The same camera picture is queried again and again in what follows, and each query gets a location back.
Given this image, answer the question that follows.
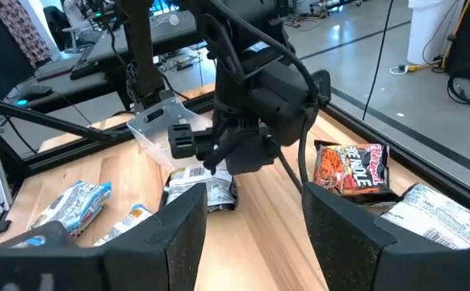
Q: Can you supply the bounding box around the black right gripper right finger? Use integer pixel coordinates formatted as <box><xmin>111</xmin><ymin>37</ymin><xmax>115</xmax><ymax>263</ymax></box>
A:
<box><xmin>300</xmin><ymin>181</ymin><xmax>400</xmax><ymax>291</ymax></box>

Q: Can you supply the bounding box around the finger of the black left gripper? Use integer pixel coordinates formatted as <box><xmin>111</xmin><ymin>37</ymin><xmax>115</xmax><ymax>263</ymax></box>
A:
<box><xmin>201</xmin><ymin>139</ymin><xmax>230</xmax><ymax>176</ymax></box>
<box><xmin>167</xmin><ymin>122</ymin><xmax>216</xmax><ymax>161</ymax></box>

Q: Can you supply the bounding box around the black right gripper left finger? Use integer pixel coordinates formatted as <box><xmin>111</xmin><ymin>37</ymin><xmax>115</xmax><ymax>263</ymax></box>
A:
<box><xmin>97</xmin><ymin>183</ymin><xmax>209</xmax><ymax>291</ymax></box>

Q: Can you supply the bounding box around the black noodle packet white back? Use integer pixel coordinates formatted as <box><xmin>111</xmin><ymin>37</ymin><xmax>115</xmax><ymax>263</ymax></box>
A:
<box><xmin>162</xmin><ymin>161</ymin><xmax>239</xmax><ymax>214</ymax></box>

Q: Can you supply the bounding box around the translucent plastic bin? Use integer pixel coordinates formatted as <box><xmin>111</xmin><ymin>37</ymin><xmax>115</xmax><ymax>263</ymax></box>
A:
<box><xmin>126</xmin><ymin>95</ymin><xmax>214</xmax><ymax>173</ymax></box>

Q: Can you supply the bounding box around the blue noodle packet yellow patch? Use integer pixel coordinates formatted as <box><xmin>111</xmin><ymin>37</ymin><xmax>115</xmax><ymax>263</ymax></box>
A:
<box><xmin>92</xmin><ymin>203</ymin><xmax>154</xmax><ymax>248</ymax></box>

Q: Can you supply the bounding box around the black orange fire noodle packet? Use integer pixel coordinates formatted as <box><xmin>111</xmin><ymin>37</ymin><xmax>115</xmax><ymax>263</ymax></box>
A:
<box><xmin>312</xmin><ymin>139</ymin><xmax>398</xmax><ymax>205</ymax></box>

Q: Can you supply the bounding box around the white-backed noodle packet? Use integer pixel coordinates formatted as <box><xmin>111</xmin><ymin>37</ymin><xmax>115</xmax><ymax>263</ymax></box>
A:
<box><xmin>380</xmin><ymin>183</ymin><xmax>470</xmax><ymax>251</ymax></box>

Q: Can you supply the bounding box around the grey desk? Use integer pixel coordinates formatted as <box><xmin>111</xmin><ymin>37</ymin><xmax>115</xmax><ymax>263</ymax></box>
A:
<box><xmin>4</xmin><ymin>10</ymin><xmax>204</xmax><ymax>110</ymax></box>

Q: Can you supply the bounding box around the black keyboard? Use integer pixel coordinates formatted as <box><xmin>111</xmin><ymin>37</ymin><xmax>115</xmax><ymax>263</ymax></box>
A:
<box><xmin>68</xmin><ymin>43</ymin><xmax>99</xmax><ymax>81</ymax></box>

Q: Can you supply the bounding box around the black device blue light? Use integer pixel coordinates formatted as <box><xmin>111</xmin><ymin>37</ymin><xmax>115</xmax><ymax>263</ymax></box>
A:
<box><xmin>13</xmin><ymin>85</ymin><xmax>53</xmax><ymax>109</ymax></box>

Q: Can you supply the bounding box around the white cylindrical column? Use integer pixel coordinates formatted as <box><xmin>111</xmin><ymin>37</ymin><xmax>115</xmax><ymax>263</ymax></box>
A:
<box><xmin>405</xmin><ymin>0</ymin><xmax>464</xmax><ymax>66</ymax></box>

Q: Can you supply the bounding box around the person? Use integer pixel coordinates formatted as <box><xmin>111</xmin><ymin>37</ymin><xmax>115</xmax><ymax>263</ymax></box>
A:
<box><xmin>0</xmin><ymin>0</ymin><xmax>54</xmax><ymax>70</ymax></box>

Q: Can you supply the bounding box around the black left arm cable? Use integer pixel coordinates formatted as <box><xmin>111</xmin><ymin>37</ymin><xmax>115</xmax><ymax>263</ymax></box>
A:
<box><xmin>208</xmin><ymin>0</ymin><xmax>321</xmax><ymax>193</ymax></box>

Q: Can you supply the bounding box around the black hanging cable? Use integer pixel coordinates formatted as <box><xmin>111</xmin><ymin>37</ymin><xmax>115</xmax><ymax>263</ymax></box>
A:
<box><xmin>361</xmin><ymin>0</ymin><xmax>395</xmax><ymax>122</ymax></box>

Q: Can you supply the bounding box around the black diagonal frame strut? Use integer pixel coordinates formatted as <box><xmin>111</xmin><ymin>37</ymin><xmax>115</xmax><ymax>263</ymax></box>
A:
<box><xmin>0</xmin><ymin>91</ymin><xmax>133</xmax><ymax>143</ymax></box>

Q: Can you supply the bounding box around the yellow cable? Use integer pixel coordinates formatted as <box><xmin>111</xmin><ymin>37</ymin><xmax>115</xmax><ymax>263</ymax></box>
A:
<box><xmin>388</xmin><ymin>0</ymin><xmax>470</xmax><ymax>76</ymax></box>

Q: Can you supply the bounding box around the coiled black cable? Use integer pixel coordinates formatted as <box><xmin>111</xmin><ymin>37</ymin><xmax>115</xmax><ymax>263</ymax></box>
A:
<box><xmin>446</xmin><ymin>60</ymin><xmax>470</xmax><ymax>106</ymax></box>

